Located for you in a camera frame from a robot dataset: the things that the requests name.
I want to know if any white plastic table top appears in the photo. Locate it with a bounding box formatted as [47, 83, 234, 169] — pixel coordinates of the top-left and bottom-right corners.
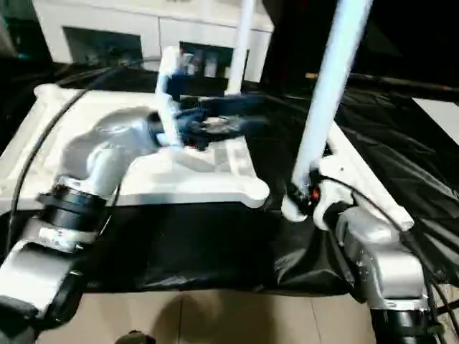
[0, 84, 270, 211]

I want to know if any black mat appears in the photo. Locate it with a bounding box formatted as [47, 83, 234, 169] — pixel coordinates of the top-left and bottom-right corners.
[0, 60, 459, 305]

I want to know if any white cabinet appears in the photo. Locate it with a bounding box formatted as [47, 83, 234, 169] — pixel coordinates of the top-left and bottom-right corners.
[32, 0, 276, 84]

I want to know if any white flat board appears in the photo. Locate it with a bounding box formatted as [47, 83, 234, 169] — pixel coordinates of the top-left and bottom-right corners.
[412, 97, 459, 134]

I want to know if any dark robot foot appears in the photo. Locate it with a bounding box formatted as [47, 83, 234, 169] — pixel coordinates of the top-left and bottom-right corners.
[116, 331, 156, 344]

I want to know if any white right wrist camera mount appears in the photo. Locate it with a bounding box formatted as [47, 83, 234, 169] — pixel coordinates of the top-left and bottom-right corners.
[313, 156, 356, 231]

